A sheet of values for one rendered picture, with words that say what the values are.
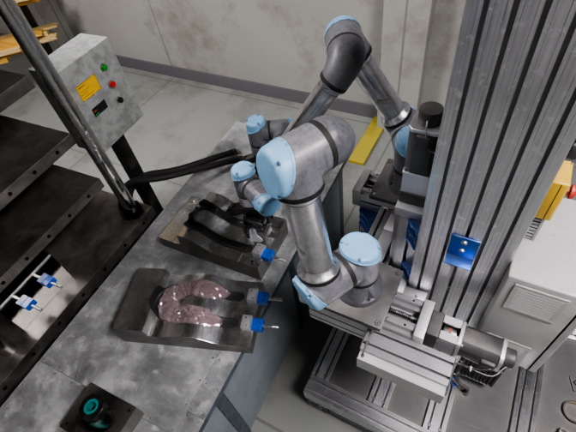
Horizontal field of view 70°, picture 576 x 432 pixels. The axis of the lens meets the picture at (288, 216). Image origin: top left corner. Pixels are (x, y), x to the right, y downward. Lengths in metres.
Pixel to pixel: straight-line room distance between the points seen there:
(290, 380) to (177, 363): 0.88
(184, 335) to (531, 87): 1.24
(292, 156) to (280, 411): 1.69
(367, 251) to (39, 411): 1.25
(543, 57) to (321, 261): 0.62
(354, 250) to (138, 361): 0.92
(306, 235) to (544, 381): 1.57
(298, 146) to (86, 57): 1.29
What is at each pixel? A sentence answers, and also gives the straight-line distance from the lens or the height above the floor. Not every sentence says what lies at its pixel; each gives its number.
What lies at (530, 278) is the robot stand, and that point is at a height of 1.23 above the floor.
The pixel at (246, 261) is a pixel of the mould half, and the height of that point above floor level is 0.89.
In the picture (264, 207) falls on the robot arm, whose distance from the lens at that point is 1.21.
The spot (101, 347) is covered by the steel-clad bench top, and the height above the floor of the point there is 0.80.
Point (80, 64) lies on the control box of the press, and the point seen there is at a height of 1.45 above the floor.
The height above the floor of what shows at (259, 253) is 0.92.
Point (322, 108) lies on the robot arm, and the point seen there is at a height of 1.44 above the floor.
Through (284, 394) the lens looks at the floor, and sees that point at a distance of 2.33.
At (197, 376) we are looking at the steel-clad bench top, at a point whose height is 0.80.
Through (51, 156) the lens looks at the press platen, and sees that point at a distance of 1.83.
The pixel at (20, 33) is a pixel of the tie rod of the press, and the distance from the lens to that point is 1.65.
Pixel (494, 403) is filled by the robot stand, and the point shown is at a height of 0.21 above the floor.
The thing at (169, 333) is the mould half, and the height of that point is 0.88.
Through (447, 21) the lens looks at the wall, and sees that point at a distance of 3.15.
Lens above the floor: 2.22
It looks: 49 degrees down
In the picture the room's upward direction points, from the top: 10 degrees counter-clockwise
